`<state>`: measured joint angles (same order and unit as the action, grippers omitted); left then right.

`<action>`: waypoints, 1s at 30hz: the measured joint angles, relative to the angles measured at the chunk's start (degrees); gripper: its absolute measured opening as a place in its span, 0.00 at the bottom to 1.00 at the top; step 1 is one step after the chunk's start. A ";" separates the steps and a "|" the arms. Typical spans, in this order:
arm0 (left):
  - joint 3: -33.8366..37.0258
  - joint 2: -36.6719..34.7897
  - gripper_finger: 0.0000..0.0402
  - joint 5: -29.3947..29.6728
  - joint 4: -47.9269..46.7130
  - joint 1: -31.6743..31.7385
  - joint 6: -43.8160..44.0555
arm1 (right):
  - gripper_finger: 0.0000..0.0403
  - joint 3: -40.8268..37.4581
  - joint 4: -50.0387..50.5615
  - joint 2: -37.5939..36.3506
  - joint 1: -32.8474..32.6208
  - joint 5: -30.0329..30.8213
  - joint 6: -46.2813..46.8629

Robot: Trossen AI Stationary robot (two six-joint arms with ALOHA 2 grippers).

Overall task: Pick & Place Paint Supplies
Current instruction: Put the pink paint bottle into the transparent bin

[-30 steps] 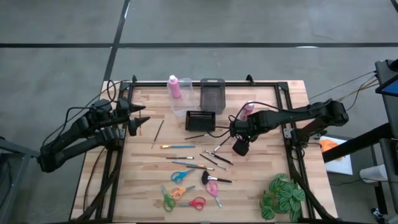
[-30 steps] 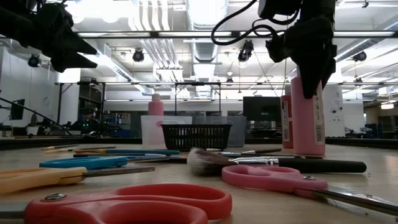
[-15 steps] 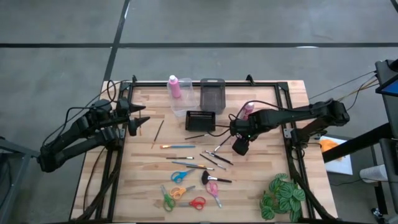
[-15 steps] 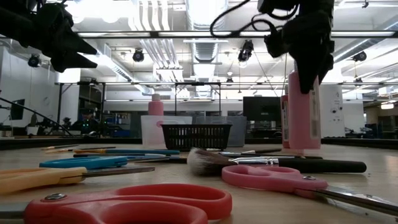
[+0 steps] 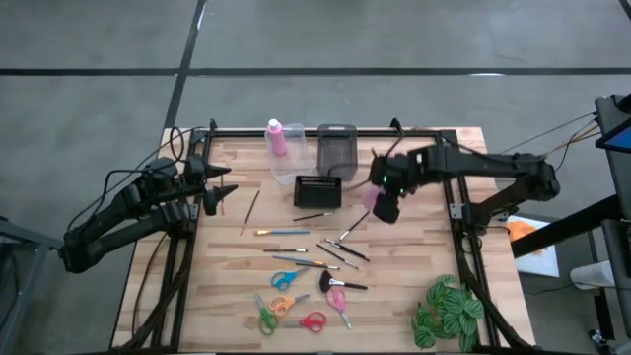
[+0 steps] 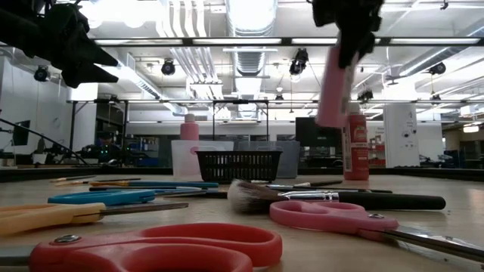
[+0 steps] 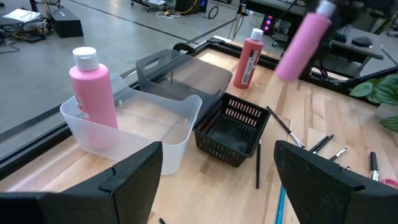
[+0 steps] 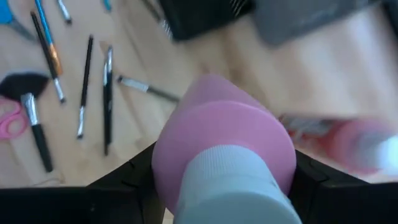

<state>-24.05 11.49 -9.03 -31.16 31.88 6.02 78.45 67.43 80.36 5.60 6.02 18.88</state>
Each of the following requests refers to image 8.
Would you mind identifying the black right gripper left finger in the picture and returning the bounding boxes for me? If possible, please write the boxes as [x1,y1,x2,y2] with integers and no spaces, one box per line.
[0,142,166,224]

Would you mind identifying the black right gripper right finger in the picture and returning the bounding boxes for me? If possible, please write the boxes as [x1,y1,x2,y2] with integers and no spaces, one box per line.
[288,150,398,224]

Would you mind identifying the red paint bottle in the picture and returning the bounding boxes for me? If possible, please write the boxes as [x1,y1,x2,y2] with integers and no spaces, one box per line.
[279,116,398,177]

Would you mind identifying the large black-handled powder brush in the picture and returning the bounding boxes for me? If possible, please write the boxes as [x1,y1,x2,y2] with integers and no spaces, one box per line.
[0,72,54,174]

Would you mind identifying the pink paint bottle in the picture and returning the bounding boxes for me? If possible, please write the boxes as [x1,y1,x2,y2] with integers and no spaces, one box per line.
[151,73,304,224]

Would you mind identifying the grey translucent plastic bin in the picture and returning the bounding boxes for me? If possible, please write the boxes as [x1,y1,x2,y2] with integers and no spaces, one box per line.
[253,0,383,47]

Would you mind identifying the black mesh plastic basket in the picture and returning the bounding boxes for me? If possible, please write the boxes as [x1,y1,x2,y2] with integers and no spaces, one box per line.
[158,0,256,42]

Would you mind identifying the pink-handled scissors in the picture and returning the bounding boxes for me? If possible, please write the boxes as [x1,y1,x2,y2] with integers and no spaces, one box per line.
[0,98,30,140]

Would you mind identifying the blue-handled scissors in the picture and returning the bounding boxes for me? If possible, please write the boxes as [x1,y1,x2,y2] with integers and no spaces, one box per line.
[0,0,37,43]

